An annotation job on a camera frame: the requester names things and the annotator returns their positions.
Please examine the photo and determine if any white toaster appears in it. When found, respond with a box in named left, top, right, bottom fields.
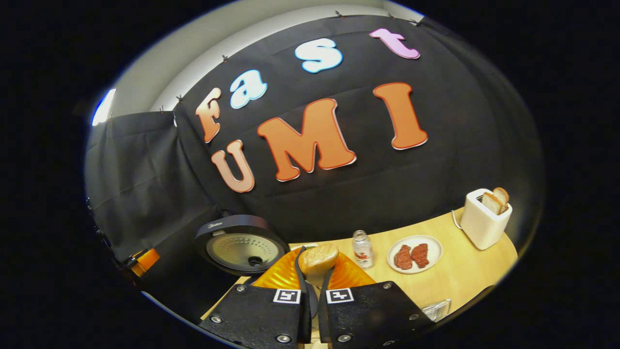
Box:
left=460, top=189, right=513, bottom=251

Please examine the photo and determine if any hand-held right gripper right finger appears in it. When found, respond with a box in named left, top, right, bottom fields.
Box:
left=317, top=252, right=436, bottom=349

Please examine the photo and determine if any wooden spoon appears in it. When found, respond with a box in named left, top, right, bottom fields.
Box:
left=297, top=243, right=340, bottom=287

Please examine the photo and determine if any dark grey rice cooker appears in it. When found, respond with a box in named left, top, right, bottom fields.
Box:
left=195, top=214, right=291, bottom=286

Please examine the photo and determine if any black backdrop cloth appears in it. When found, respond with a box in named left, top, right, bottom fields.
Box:
left=85, top=15, right=545, bottom=311

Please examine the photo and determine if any white round plate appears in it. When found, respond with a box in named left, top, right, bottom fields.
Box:
left=387, top=235, right=443, bottom=275

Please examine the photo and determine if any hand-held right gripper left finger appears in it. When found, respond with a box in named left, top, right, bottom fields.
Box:
left=199, top=246, right=313, bottom=349

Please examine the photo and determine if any clear plastic bottle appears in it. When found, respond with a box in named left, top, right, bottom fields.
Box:
left=352, top=230, right=374, bottom=270

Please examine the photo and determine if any red meat piece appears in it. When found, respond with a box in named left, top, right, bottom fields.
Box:
left=411, top=243, right=430, bottom=269
left=394, top=245, right=413, bottom=270

